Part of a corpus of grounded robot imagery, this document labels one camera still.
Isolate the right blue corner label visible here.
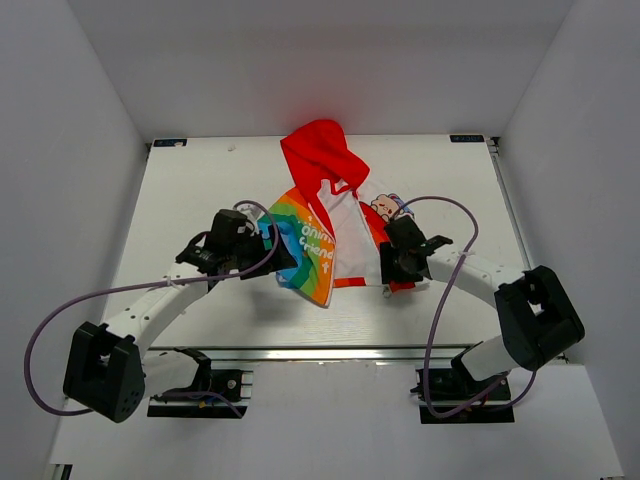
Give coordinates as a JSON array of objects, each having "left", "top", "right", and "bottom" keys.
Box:
[{"left": 449, "top": 134, "right": 485, "bottom": 143}]

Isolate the aluminium rail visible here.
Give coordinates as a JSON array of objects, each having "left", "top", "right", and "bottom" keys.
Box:
[
  {"left": 142, "top": 345, "right": 468, "bottom": 371},
  {"left": 488, "top": 137, "right": 566, "bottom": 361}
]

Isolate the aluminium front rail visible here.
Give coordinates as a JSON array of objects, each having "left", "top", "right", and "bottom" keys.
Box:
[{"left": 142, "top": 345, "right": 468, "bottom": 371}]

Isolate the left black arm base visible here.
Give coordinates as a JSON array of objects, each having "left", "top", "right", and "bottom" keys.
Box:
[{"left": 143, "top": 348, "right": 254, "bottom": 419}]

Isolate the blue corner label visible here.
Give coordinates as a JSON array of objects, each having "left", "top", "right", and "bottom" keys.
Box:
[
  {"left": 152, "top": 138, "right": 187, "bottom": 148},
  {"left": 449, "top": 134, "right": 485, "bottom": 143}
]

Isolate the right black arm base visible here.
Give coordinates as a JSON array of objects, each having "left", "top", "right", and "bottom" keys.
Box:
[{"left": 410, "top": 367, "right": 515, "bottom": 425}]

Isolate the white red cartoon jacket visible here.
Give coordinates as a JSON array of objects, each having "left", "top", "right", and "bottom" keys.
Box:
[{"left": 269, "top": 119, "right": 413, "bottom": 307}]

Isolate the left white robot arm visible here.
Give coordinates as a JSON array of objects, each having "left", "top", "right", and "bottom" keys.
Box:
[{"left": 63, "top": 208, "right": 296, "bottom": 423}]

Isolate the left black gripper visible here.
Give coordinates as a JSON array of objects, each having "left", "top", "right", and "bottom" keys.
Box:
[{"left": 227, "top": 224, "right": 297, "bottom": 280}]

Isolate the left blue corner label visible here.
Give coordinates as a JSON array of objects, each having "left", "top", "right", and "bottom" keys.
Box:
[{"left": 152, "top": 138, "right": 187, "bottom": 148}]

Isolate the aluminium right side rail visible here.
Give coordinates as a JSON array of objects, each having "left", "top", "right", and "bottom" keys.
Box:
[{"left": 488, "top": 137, "right": 566, "bottom": 361}]

